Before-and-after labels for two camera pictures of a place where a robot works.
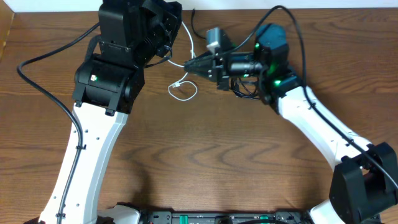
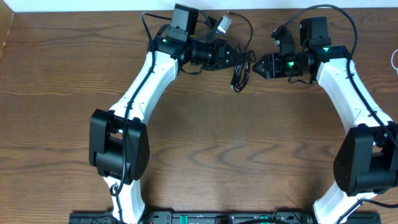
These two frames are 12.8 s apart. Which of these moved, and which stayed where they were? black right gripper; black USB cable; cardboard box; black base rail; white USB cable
Moved: black USB cable; black right gripper; white USB cable
Stayed: cardboard box; black base rail
